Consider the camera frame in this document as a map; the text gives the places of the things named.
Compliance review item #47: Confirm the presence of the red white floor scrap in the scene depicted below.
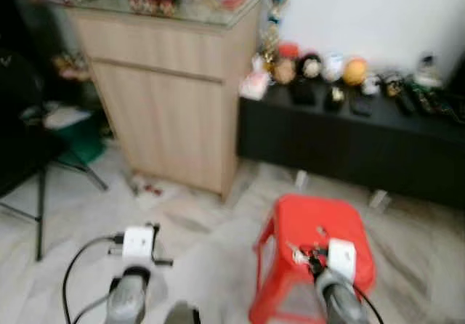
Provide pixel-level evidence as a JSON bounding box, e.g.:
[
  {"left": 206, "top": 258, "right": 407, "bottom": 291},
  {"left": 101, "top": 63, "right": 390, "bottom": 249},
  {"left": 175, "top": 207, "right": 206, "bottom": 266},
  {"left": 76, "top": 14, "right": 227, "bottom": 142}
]
[{"left": 131, "top": 179, "right": 165, "bottom": 198}]

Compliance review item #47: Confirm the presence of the grey robot leg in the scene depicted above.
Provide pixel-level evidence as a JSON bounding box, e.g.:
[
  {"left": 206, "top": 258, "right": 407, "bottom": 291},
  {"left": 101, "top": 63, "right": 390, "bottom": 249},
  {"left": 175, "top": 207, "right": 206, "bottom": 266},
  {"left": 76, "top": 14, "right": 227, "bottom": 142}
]
[{"left": 163, "top": 302, "right": 202, "bottom": 324}]

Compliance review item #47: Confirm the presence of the white round figurine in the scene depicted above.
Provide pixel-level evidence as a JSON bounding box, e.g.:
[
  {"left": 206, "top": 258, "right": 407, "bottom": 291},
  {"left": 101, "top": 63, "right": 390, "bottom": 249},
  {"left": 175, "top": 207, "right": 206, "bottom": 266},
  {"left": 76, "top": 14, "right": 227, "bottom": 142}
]
[{"left": 322, "top": 52, "right": 345, "bottom": 84}]

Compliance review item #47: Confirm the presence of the red capped figurine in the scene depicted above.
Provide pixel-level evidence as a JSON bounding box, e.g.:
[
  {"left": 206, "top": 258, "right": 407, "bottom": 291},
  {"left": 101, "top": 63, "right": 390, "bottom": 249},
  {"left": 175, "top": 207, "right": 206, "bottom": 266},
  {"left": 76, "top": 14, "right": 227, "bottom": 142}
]
[{"left": 274, "top": 42, "right": 301, "bottom": 85}]

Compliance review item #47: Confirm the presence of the black chair with metal legs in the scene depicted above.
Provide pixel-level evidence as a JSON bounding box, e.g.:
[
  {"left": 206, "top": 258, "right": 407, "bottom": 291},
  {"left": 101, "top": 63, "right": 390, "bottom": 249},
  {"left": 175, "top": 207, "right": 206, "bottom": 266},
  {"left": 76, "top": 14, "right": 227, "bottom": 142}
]
[{"left": 0, "top": 48, "right": 110, "bottom": 263}]

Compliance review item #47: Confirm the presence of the orange round figurine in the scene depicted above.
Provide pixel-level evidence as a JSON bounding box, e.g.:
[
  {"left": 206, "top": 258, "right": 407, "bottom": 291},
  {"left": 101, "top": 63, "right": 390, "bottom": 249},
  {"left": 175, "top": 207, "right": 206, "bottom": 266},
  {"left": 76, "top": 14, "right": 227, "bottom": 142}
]
[{"left": 341, "top": 57, "right": 368, "bottom": 87}]

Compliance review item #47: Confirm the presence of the black round figurine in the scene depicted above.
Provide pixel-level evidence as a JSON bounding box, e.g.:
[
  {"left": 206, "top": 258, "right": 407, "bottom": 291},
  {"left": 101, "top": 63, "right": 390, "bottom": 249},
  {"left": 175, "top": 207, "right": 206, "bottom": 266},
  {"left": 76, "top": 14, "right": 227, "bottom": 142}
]
[{"left": 298, "top": 52, "right": 325, "bottom": 85}]

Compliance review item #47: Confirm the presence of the green bin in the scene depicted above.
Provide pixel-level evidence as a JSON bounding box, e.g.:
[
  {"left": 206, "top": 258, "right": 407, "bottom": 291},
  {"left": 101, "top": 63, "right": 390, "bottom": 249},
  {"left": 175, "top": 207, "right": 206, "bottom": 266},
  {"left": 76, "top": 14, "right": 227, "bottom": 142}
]
[{"left": 57, "top": 112, "right": 108, "bottom": 166}]

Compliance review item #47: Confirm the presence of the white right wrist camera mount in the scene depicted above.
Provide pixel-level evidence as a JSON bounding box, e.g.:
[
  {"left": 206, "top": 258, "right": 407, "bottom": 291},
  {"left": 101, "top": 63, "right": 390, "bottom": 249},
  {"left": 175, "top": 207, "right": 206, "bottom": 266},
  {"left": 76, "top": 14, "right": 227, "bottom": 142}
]
[{"left": 328, "top": 238, "right": 357, "bottom": 282}]

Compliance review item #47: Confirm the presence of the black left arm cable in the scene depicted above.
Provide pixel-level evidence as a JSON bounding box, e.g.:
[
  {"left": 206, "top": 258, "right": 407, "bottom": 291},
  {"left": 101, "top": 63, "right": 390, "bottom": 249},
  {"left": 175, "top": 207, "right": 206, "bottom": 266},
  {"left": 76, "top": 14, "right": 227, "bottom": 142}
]
[{"left": 62, "top": 234, "right": 126, "bottom": 324}]

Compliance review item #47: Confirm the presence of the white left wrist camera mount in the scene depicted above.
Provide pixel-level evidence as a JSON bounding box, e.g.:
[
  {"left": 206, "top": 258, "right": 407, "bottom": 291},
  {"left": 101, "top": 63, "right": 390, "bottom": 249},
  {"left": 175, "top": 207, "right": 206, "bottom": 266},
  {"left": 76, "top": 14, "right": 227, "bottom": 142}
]
[{"left": 121, "top": 226, "right": 155, "bottom": 262}]

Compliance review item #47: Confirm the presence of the pink white small bag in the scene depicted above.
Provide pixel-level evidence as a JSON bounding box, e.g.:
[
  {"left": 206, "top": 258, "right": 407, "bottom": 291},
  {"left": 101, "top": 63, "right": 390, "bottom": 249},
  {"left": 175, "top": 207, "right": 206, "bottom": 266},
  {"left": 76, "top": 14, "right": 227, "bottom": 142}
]
[{"left": 239, "top": 57, "right": 272, "bottom": 101}]

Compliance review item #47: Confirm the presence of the black low sideboard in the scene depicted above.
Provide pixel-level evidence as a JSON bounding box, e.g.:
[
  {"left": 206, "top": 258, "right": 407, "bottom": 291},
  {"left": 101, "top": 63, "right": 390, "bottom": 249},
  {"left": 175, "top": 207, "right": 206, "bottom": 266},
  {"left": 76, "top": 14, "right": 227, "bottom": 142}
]
[{"left": 238, "top": 83, "right": 465, "bottom": 210}]

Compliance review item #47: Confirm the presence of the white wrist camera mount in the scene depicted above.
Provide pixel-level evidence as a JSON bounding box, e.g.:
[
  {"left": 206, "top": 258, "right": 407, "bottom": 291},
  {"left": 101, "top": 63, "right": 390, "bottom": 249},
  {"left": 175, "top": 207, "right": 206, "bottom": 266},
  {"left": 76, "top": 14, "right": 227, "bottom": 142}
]
[
  {"left": 328, "top": 238, "right": 357, "bottom": 282},
  {"left": 121, "top": 226, "right": 155, "bottom": 262}
]

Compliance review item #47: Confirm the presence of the red plastic stool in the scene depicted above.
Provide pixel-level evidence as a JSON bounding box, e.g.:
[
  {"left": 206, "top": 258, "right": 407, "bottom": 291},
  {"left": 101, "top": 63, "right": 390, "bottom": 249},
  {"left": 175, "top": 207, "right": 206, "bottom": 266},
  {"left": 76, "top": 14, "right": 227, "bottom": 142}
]
[{"left": 249, "top": 193, "right": 377, "bottom": 324}]

